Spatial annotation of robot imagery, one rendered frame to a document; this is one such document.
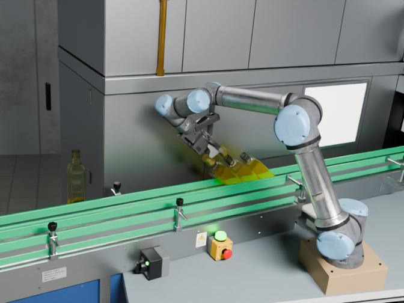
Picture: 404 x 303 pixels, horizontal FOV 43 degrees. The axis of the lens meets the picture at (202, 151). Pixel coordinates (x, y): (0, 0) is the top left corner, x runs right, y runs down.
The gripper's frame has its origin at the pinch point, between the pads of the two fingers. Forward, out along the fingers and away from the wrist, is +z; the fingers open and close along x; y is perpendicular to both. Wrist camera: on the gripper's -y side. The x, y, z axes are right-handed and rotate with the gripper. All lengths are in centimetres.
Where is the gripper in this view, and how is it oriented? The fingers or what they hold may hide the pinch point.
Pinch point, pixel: (219, 149)
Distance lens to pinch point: 206.6
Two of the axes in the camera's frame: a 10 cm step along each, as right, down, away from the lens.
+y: -6.4, 7.7, -0.6
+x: 5.0, 3.5, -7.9
